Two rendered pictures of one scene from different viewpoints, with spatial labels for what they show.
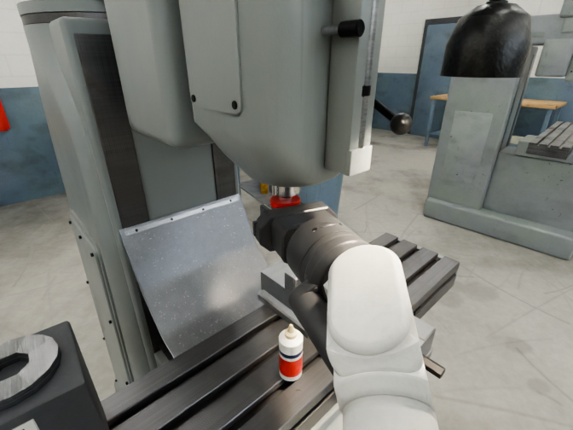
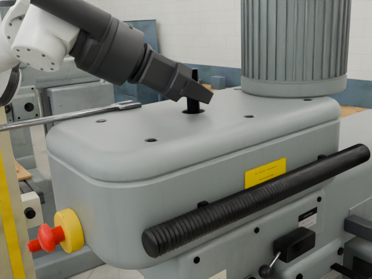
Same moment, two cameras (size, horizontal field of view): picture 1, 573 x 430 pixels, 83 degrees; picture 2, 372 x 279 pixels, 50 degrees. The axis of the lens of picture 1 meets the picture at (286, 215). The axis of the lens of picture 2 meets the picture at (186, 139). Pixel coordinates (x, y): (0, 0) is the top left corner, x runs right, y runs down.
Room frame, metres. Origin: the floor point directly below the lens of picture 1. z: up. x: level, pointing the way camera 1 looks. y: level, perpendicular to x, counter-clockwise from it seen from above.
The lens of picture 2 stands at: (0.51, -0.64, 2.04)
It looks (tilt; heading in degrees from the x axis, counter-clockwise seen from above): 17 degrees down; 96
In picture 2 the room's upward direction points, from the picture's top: 3 degrees counter-clockwise
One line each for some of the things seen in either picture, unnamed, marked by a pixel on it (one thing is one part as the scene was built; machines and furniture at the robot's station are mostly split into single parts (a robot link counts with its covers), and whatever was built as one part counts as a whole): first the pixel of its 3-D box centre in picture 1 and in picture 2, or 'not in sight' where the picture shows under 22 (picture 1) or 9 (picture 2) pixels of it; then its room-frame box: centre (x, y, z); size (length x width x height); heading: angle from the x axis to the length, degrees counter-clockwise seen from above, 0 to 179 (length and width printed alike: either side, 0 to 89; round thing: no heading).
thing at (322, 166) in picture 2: not in sight; (276, 187); (0.58, -0.08, 1.79); 0.45 x 0.04 x 0.04; 42
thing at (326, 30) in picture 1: (335, 30); not in sight; (0.36, -0.05, 1.49); 0.06 x 0.01 x 0.01; 42
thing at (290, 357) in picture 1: (291, 349); not in sight; (0.39, -0.01, 1.02); 0.04 x 0.04 x 0.11
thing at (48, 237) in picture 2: not in sight; (52, 236); (0.27, -0.17, 1.76); 0.04 x 0.03 x 0.04; 132
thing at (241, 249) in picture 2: not in sight; (216, 218); (0.49, 0.03, 1.68); 0.34 x 0.24 x 0.10; 42
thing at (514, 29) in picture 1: (488, 40); not in sight; (0.35, -0.19, 1.48); 0.07 x 0.07 x 0.06
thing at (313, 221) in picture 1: (311, 242); not in sight; (0.37, -0.03, 1.24); 0.13 x 0.12 x 0.10; 112
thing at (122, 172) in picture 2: not in sight; (202, 155); (0.47, 0.01, 1.81); 0.47 x 0.26 x 0.16; 42
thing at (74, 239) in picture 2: not in sight; (68, 230); (0.28, -0.15, 1.76); 0.06 x 0.02 x 0.06; 132
